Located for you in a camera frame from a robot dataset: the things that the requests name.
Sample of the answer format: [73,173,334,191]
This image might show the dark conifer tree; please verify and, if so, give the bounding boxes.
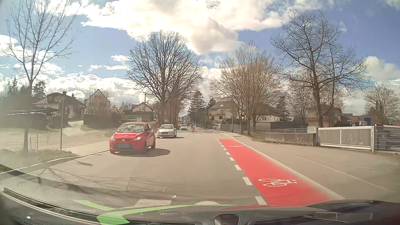
[188,90,206,125]

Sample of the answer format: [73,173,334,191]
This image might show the beige house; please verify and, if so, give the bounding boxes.
[207,101,238,125]

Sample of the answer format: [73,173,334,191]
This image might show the silver car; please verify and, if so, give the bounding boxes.
[156,124,177,139]

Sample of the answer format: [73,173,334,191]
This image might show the large bare tree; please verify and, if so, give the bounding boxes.
[126,30,205,125]

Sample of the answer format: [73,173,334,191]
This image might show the metal fence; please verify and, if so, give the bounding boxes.
[220,123,266,139]

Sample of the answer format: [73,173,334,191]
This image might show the grey asphalt road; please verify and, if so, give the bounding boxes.
[0,120,400,209]

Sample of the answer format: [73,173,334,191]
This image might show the white house with red roof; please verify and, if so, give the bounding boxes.
[131,102,154,113]

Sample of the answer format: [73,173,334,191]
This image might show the red car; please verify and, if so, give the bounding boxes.
[109,121,156,154]

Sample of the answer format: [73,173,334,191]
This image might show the road markings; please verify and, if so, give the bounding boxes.
[74,137,391,210]

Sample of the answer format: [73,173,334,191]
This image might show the red cycle lane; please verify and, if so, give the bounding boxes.
[219,139,334,206]

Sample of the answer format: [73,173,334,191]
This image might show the dark hedge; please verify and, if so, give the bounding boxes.
[83,112,124,129]

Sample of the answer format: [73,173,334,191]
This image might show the white gabled house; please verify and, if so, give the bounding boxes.
[84,89,111,114]

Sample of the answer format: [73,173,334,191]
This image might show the tall bare tree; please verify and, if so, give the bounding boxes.
[270,9,372,128]

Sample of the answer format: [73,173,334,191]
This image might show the house with brown roof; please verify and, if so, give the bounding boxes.
[305,104,343,128]

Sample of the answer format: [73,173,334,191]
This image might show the car's own bonnet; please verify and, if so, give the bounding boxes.
[0,187,400,225]

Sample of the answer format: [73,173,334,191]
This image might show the house with dark roof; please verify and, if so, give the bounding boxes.
[34,91,87,121]

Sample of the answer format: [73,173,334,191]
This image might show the road sign on pole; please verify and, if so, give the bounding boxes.
[54,96,65,151]

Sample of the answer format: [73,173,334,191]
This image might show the white metal gate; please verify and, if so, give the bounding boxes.
[317,126,375,152]

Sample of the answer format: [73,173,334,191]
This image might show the thin bare tree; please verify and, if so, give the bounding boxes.
[1,0,82,153]

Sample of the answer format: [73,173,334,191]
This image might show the dark carport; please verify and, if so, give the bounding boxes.
[6,108,60,130]

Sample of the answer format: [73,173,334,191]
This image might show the lamp post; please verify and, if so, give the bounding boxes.
[227,77,234,133]

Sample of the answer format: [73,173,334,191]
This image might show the grey concrete wall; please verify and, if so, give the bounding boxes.
[265,132,317,146]

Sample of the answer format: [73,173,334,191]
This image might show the wire mesh fence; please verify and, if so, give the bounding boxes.
[373,125,400,153]

